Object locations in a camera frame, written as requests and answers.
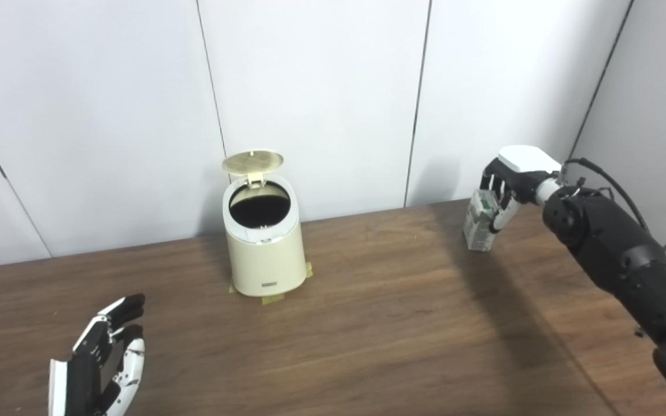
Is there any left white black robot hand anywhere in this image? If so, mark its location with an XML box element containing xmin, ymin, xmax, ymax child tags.
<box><xmin>48</xmin><ymin>293</ymin><xmax>146</xmax><ymax>416</ymax></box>

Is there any cream-colored bin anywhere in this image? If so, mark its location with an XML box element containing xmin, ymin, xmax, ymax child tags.
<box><xmin>222</xmin><ymin>173</ymin><xmax>308</xmax><ymax>298</ymax></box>

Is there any round cream bin lid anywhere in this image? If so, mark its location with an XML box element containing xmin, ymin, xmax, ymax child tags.
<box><xmin>221</xmin><ymin>150</ymin><xmax>285</xmax><ymax>188</ymax></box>

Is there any green white milk carton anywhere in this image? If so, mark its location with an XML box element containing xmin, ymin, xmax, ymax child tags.
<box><xmin>462</xmin><ymin>188</ymin><xmax>504</xmax><ymax>252</ymax></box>

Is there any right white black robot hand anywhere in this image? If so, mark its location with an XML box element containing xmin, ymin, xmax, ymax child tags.
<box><xmin>479</xmin><ymin>145</ymin><xmax>563</xmax><ymax>235</ymax></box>

